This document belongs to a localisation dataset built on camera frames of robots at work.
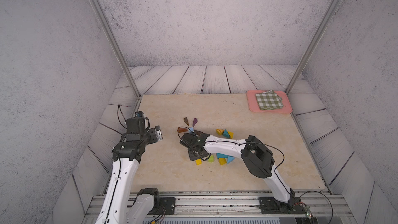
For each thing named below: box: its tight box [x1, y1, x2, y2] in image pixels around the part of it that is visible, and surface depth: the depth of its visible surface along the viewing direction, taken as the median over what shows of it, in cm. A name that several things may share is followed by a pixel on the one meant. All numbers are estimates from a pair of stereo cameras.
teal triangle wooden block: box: [222, 128, 231, 139], surface depth 98 cm
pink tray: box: [246, 90, 270, 112], surface depth 122 cm
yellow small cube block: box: [218, 157, 227, 166], surface depth 88 cm
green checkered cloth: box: [254, 89, 284, 110], surface depth 117 cm
